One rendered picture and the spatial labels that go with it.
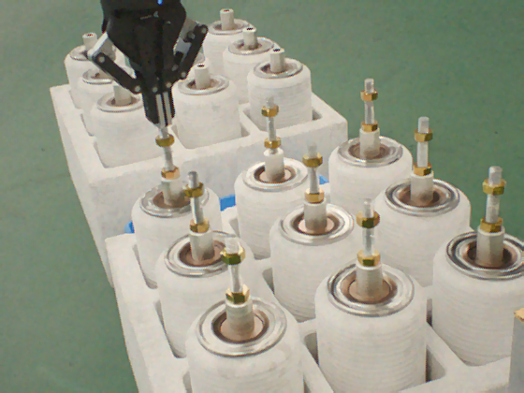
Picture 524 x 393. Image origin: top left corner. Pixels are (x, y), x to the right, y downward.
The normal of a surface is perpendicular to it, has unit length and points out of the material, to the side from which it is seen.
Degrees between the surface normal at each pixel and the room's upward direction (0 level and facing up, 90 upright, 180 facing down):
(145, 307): 0
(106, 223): 90
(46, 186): 0
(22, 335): 0
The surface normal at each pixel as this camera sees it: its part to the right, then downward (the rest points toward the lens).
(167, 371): -0.08, -0.87
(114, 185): 0.36, 0.43
